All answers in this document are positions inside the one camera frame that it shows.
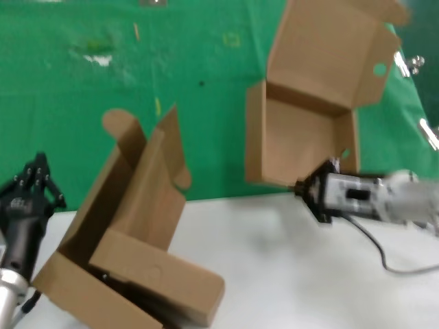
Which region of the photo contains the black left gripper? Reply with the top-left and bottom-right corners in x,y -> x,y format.
0,151 -> 67,278

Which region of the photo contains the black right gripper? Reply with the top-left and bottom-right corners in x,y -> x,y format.
295,158 -> 340,224

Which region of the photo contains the cardboard box with hole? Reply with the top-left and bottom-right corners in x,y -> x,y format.
245,0 -> 411,188

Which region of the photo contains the cardboard box with embossed circle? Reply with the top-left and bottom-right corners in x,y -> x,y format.
88,101 -> 226,326

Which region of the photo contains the green table cloth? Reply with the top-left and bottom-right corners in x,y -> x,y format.
0,0 -> 435,215

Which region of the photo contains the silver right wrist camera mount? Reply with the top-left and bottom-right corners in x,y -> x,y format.
324,171 -> 390,220

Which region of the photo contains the thin black cable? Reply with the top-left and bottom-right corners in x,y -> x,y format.
342,214 -> 439,275

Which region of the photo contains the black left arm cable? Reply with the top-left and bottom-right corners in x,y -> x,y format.
12,291 -> 42,329

